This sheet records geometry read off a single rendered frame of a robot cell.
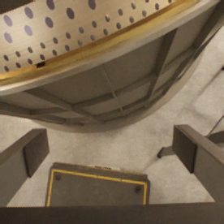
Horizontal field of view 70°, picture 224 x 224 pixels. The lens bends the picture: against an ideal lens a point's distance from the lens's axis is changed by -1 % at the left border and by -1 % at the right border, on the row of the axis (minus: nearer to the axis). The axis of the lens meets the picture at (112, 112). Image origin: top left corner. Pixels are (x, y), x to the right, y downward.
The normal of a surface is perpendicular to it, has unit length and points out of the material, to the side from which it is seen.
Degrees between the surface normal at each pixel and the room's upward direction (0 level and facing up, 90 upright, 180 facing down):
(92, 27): 43
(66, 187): 0
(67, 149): 0
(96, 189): 0
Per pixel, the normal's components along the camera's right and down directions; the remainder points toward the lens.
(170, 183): -0.14, -0.15
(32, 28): 0.09, 0.54
